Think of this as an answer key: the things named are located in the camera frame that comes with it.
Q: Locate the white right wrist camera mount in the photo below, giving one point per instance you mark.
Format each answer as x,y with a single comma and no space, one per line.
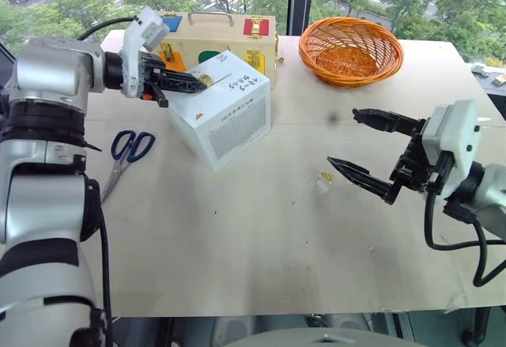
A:
454,137

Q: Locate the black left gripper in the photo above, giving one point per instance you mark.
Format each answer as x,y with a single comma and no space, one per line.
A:
150,66

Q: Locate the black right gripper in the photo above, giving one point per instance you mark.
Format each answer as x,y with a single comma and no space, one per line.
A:
411,169

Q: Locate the orange wicker basket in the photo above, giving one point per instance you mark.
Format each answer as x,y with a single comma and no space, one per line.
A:
350,52

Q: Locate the dark side table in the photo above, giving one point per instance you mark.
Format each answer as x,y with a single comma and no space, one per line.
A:
490,86

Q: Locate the small grey object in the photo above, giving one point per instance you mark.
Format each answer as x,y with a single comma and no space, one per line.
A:
478,69

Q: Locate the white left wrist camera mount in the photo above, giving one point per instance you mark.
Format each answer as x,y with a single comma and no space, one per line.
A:
134,46

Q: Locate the wooden lock puzzle box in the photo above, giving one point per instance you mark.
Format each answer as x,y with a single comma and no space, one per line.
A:
233,38

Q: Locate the small clear plastic piece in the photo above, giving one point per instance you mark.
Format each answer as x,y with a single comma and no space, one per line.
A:
323,186

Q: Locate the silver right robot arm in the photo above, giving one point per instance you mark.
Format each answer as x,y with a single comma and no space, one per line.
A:
494,191

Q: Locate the white cardboard box with slot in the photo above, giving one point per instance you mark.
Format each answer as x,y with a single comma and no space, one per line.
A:
229,118

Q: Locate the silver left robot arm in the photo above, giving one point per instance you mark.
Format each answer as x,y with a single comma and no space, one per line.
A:
47,66

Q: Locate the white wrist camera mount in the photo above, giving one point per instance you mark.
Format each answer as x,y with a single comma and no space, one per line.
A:
454,137
134,46

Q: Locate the gold coin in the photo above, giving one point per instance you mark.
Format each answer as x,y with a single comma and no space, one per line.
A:
325,175
205,80

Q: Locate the small white and orange object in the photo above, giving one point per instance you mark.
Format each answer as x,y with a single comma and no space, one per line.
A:
500,79

